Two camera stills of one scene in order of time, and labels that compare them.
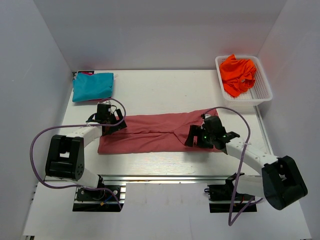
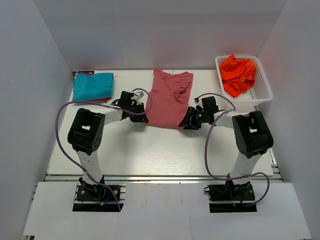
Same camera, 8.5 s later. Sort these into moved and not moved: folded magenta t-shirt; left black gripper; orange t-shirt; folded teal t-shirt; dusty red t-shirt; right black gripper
Moved: dusty red t-shirt; left black gripper; right black gripper
Not moved: folded magenta t-shirt; folded teal t-shirt; orange t-shirt
